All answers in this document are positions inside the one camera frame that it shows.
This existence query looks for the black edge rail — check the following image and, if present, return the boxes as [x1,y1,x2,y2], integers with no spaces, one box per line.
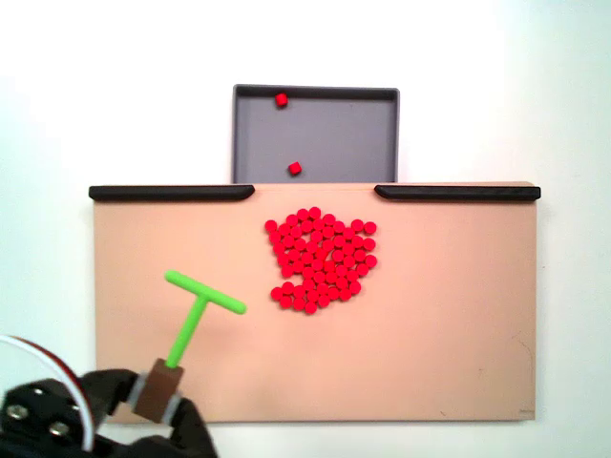
[373,183,542,201]
[88,184,256,202]

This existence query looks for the beige flat board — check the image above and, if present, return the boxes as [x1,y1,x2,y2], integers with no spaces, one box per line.
[90,179,543,425]

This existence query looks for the grey rectangular container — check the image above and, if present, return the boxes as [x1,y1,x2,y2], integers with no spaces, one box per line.
[232,83,401,184]

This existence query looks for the pile of red granules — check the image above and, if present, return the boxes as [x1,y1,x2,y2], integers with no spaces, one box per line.
[264,205,379,316]

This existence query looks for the green T-shaped pusher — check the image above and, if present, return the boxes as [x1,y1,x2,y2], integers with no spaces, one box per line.
[133,269,248,426]

